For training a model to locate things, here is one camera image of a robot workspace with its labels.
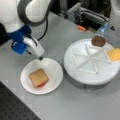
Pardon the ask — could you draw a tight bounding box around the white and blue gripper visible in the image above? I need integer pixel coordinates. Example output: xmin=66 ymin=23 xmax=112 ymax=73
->
xmin=11 ymin=25 xmax=44 ymax=61

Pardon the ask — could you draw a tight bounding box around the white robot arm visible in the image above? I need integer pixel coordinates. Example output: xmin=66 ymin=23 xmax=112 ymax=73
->
xmin=0 ymin=0 xmax=55 ymax=59

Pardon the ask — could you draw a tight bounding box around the white paper plate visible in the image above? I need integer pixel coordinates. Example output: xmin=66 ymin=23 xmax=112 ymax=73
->
xmin=21 ymin=58 xmax=63 ymax=94

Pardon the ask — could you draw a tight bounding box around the white divided round tray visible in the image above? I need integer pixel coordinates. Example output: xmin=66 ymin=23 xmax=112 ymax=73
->
xmin=64 ymin=38 xmax=120 ymax=88

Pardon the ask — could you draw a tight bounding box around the small orange block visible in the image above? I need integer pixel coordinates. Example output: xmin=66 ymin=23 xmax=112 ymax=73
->
xmin=78 ymin=26 xmax=86 ymax=31

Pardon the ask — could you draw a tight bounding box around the brown round patty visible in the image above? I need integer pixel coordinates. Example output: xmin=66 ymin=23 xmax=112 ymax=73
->
xmin=91 ymin=36 xmax=106 ymax=47

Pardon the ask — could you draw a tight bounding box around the yellow cheese slice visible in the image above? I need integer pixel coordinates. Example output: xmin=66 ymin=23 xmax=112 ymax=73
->
xmin=107 ymin=48 xmax=120 ymax=61

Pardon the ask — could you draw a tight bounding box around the grey metal frame fixture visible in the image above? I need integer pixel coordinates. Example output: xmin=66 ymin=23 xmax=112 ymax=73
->
xmin=60 ymin=0 xmax=108 ymax=34

